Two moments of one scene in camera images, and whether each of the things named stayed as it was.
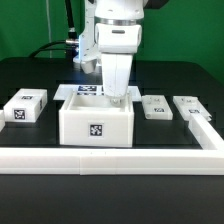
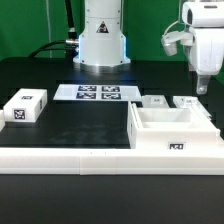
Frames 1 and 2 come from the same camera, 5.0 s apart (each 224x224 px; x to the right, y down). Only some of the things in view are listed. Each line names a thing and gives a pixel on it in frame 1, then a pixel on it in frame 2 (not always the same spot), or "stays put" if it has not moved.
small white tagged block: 156,107 stays put
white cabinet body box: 89,119 → 167,125
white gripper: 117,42 → 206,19
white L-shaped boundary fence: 97,161 stays put
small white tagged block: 191,108 stays put
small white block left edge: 2,120 stays put
